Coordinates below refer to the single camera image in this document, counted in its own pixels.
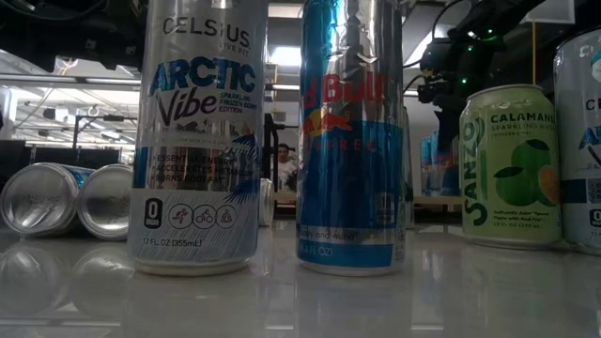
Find square ceiling light panel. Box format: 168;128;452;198
269;44;302;68

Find white ceiling box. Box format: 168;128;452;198
520;0;577;25

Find person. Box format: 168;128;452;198
276;143;299;192

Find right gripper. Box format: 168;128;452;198
418;37;489;154

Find blue silver Red Bull can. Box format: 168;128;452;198
294;0;408;277
419;134;434;197
0;161;95;237
428;130;462;197
76;162;135;242

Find green Sanzo calamansi can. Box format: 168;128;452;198
458;84;563;251

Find black metal stand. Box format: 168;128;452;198
71;114;138;151

